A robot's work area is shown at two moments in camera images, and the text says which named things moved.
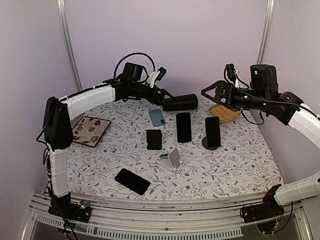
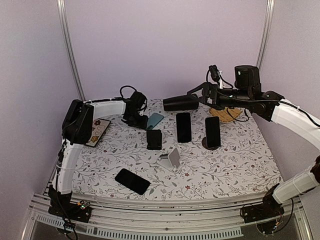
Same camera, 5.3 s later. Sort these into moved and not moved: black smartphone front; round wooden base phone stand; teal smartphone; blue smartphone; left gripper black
Moved: teal smartphone; left gripper black
Not moved: round wooden base phone stand; blue smartphone; black smartphone front
